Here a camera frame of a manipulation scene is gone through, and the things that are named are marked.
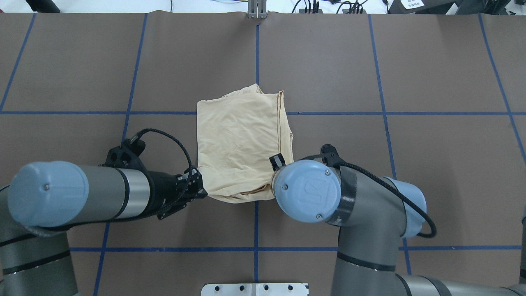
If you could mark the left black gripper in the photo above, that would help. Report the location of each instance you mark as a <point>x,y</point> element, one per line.
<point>162,191</point>

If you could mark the cream yellow long-sleeve shirt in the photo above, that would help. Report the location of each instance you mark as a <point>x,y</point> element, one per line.
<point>236,136</point>

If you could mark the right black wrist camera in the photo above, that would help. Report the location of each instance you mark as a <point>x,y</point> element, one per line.
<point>328,155</point>

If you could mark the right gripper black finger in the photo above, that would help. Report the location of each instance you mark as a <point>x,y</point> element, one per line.
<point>277,162</point>

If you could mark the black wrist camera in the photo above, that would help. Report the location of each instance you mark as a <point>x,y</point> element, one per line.
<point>126,156</point>
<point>328,155</point>

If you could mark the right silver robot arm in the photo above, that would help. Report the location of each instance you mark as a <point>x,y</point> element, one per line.
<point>373,214</point>

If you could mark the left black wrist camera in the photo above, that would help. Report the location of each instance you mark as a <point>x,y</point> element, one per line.
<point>126,156</point>

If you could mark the aluminium frame post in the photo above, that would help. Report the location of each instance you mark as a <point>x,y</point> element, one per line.
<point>257,9</point>

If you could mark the black power adapter box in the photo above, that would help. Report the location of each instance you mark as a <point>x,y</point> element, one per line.
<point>434,7</point>

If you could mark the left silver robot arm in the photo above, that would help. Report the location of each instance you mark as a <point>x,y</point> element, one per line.
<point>46,199</point>

